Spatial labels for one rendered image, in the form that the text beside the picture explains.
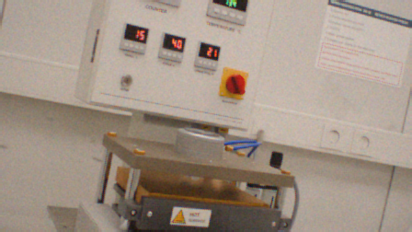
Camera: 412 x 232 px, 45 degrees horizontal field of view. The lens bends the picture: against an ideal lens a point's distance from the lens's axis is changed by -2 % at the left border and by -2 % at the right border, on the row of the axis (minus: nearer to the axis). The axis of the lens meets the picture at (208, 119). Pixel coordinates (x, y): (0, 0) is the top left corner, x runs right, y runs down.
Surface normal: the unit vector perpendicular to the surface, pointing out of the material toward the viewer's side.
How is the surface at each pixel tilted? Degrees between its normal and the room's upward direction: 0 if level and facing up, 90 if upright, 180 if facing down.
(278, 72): 90
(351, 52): 90
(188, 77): 90
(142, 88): 90
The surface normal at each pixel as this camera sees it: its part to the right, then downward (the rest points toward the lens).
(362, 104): 0.23, 0.10
